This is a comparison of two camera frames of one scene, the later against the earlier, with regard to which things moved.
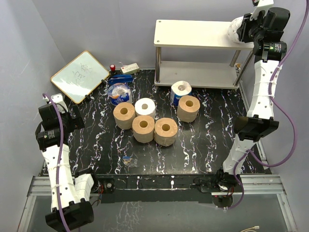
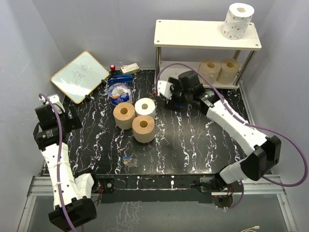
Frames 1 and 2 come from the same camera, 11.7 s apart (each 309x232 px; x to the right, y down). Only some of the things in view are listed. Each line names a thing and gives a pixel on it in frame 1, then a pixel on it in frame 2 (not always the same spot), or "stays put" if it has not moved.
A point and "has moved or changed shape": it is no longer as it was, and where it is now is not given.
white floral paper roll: (232, 28) has moved or changed shape
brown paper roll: (124, 113) stays put
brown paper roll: (143, 127) stays put
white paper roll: (145, 106) stays put
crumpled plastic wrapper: (131, 161) stays put
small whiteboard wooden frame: (79, 78) stays put
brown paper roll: (188, 108) -> (229, 71)
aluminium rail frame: (262, 185) stays put
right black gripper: (246, 23) -> (170, 104)
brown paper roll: (165, 130) -> (210, 70)
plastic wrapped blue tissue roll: (119, 93) stays put
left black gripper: (78, 122) stays put
